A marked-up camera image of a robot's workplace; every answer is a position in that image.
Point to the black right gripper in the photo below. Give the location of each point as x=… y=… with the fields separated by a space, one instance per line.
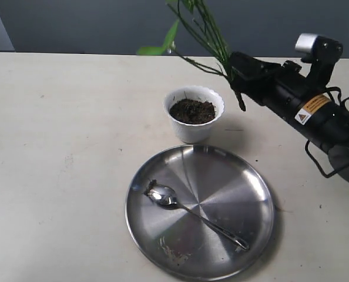
x=304 y=102

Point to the artificial red flower plant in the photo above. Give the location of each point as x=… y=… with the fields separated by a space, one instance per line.
x=200 y=24

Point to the stainless steel spork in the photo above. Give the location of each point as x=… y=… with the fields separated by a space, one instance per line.
x=166 y=197

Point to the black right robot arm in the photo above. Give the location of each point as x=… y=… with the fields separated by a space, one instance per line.
x=329 y=160

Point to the white scalloped plastic pot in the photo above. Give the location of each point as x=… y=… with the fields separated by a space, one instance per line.
x=193 y=133

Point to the dark potting soil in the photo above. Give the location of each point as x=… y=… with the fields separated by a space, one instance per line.
x=192 y=112

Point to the round stainless steel plate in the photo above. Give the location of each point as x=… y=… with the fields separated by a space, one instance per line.
x=214 y=183

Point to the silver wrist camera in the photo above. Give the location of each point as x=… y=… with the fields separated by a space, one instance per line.
x=306 y=42

